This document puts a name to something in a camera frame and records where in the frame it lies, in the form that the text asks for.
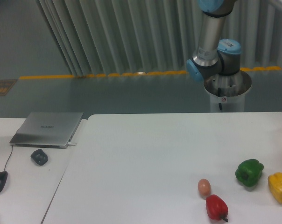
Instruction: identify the brown egg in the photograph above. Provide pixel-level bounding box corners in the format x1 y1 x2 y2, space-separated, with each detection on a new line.
197 179 211 196

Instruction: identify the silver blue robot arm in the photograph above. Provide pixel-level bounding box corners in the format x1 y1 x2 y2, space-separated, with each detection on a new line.
186 0 282 84

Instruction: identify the red bell pepper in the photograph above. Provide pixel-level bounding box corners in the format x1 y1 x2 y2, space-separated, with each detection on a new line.
205 194 228 222

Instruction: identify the small black plastic object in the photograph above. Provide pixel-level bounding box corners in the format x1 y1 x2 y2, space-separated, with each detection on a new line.
30 149 48 166

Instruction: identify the silver closed laptop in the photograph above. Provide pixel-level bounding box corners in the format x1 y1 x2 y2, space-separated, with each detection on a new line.
10 112 83 148

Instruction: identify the black pedestal cable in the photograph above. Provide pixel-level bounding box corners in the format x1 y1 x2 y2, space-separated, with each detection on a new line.
217 87 223 111

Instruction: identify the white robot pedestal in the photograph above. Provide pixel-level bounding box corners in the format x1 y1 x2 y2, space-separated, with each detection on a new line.
204 70 252 112

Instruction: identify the green bell pepper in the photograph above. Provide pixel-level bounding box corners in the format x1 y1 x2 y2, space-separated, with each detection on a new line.
235 159 264 188

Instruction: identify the yellow bell pepper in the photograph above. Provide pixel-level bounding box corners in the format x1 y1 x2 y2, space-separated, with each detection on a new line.
268 172 282 203

